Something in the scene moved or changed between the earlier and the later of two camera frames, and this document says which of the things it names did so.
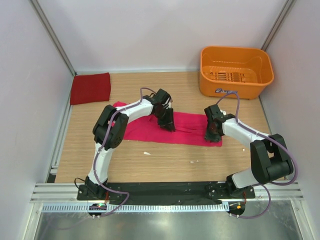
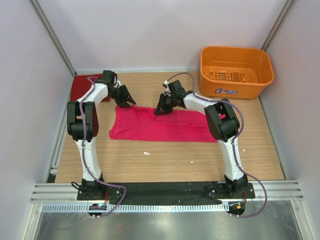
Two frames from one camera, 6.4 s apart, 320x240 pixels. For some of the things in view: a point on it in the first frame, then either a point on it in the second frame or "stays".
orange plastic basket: x=225 y=70 stays
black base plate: x=172 y=193 stays
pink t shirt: x=189 y=129 stays
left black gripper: x=169 y=121 to x=123 y=103
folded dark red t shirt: x=90 y=88 stays
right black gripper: x=210 y=137 to x=165 y=111
